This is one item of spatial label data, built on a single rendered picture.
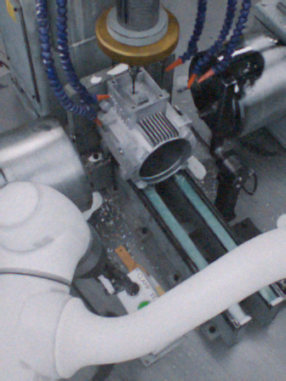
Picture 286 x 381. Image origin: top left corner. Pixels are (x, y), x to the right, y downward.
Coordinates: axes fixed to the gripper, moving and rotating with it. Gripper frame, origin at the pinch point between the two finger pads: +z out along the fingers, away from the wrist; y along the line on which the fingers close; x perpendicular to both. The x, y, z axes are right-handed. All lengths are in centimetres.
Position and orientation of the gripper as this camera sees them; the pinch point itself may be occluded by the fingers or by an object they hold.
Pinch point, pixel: (119, 281)
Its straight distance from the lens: 109.6
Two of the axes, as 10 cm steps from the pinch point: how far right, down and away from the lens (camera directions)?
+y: -5.1, -7.1, 4.8
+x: -8.1, 5.9, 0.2
